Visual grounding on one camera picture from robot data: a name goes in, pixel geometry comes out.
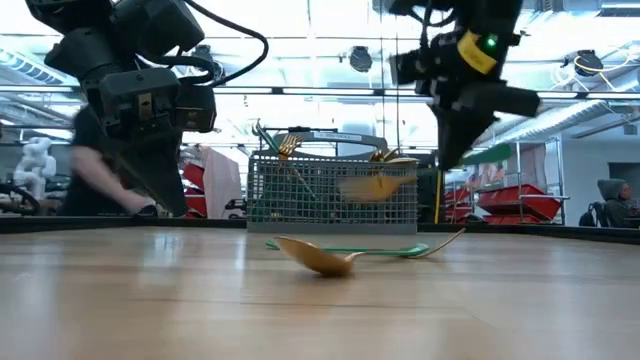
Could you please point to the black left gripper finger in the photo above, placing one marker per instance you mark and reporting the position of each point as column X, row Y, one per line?
column 175, row 170
column 145, row 167

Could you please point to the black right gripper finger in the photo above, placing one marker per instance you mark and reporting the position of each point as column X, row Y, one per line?
column 472, row 137
column 446, row 132

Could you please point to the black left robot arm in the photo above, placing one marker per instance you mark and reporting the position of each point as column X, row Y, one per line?
column 75, row 55

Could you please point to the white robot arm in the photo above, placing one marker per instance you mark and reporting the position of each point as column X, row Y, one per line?
column 35, row 165

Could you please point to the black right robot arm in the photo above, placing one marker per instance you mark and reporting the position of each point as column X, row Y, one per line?
column 460, row 12

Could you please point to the grey plastic silverware basket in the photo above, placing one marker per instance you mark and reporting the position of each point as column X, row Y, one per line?
column 310, row 210

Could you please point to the red plastic storage bin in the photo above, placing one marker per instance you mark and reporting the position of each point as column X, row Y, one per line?
column 197, row 202
column 520, row 205

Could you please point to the yellow tape label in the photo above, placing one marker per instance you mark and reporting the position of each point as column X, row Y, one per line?
column 475, row 54

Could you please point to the white hanging cloth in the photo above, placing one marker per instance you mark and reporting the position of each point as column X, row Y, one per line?
column 222, row 185

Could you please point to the person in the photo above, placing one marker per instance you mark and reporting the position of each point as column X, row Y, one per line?
column 85, row 165
column 617, row 205

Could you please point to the black cabinet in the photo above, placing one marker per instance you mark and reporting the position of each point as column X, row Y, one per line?
column 429, row 200

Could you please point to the black round ceiling fixture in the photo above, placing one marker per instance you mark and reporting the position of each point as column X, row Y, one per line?
column 587, row 62
column 360, row 59

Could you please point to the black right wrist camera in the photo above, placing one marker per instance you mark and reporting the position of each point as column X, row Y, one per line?
column 407, row 67

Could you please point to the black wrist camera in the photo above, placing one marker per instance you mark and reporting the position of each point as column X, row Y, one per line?
column 160, row 27
column 407, row 67

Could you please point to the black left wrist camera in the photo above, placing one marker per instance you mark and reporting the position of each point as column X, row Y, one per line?
column 160, row 27

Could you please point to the black aluminium table frame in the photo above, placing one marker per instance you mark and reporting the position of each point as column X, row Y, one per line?
column 50, row 225

